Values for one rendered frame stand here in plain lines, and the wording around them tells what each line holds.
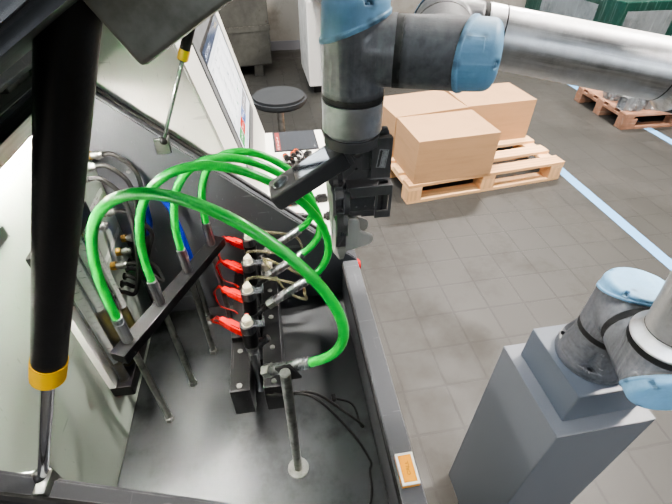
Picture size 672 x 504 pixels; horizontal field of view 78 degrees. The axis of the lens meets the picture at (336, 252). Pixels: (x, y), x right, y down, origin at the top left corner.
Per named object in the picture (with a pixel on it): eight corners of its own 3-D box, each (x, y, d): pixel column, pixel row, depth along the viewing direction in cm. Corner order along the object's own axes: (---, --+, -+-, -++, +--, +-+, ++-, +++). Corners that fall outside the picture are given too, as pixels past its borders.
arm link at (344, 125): (326, 112, 47) (317, 87, 53) (326, 149, 50) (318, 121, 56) (390, 108, 48) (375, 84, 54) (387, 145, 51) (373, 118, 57)
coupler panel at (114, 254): (132, 290, 86) (69, 153, 66) (114, 291, 86) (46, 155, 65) (144, 249, 96) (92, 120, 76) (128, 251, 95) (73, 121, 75)
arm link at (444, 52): (497, 1, 48) (401, -2, 49) (512, 23, 39) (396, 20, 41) (481, 72, 53) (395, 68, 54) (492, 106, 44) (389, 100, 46)
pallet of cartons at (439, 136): (500, 133, 384) (514, 81, 353) (561, 182, 319) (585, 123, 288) (365, 148, 360) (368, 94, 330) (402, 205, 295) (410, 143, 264)
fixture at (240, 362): (289, 424, 87) (283, 384, 77) (241, 431, 86) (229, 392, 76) (281, 304, 112) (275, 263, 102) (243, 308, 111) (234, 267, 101)
